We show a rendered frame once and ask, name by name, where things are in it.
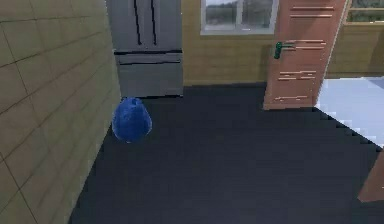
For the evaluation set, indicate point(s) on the white framed window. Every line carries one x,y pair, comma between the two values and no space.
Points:
238,16

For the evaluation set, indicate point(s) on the blue round bag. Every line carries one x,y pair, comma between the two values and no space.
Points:
131,120

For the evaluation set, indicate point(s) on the wood framed window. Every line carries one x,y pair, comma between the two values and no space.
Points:
365,11

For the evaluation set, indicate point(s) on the brown wooden furniture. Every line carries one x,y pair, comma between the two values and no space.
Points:
375,185

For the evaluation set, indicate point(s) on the brown room door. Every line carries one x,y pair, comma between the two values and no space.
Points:
300,60

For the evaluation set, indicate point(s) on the grey fridge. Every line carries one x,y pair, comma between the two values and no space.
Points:
146,70

